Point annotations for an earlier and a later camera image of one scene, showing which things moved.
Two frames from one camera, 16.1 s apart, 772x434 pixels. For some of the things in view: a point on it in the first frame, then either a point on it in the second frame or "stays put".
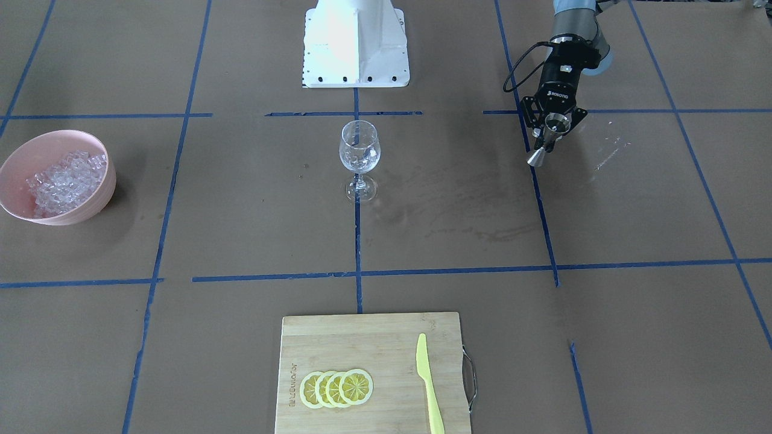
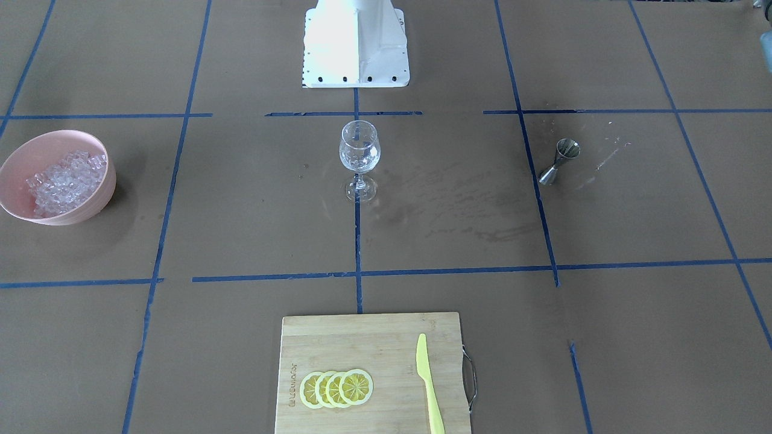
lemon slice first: (356, 386) stays put
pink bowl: (57, 178) stays put
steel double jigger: (556, 125) to (567, 148)
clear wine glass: (360, 151) stays put
